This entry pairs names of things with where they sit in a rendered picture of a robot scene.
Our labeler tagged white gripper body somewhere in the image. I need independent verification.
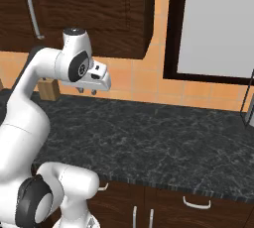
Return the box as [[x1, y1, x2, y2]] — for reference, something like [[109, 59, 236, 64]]
[[61, 66, 113, 92]]

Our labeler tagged light wooden knife block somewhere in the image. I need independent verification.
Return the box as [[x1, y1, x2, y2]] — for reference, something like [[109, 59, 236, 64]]
[[36, 77, 62, 102]]

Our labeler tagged dark wooden drawer front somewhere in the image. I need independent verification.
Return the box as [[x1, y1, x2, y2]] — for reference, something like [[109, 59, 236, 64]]
[[86, 179, 146, 208], [144, 185, 254, 220]]

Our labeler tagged dark wooden base cupboard door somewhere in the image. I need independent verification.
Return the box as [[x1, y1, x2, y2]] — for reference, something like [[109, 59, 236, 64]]
[[144, 209, 247, 228], [86, 203, 146, 228]]

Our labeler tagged dark framed window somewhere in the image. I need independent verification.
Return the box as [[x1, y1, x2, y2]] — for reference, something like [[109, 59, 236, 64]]
[[162, 0, 254, 86]]

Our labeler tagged grey object with black rod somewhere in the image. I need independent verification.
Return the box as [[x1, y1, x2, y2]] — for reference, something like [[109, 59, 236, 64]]
[[242, 68, 254, 129]]

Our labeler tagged dark wooden wall cupboard door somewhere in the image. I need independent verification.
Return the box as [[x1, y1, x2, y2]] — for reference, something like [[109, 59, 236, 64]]
[[0, 0, 130, 57]]

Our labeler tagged dark wooden wall cupboard side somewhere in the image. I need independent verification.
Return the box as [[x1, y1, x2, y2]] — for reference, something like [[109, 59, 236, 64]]
[[127, 0, 157, 60]]

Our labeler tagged silver wall cupboard handle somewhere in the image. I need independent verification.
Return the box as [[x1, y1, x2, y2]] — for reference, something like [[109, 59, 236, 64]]
[[24, 0, 46, 41]]

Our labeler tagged silver drawer handle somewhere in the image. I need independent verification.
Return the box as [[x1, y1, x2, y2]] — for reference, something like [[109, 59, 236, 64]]
[[97, 182, 110, 192], [182, 195, 212, 211]]

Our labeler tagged silver base cupboard handle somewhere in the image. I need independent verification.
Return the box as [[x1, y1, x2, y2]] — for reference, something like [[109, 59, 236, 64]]
[[132, 205, 138, 228], [148, 208, 155, 228]]

